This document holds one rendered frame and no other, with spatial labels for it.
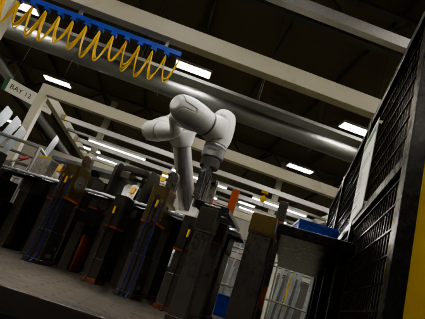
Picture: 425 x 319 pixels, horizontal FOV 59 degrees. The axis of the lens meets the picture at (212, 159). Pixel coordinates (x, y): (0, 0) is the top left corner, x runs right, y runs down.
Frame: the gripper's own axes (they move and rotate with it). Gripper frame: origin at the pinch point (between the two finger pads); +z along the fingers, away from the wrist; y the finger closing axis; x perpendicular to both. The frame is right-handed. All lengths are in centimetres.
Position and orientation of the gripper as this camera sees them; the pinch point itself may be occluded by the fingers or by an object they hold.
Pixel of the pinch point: (195, 208)
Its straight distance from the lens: 142.7
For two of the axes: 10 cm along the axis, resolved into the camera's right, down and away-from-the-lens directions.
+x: 9.4, 2.2, -2.6
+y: -1.6, -3.8, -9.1
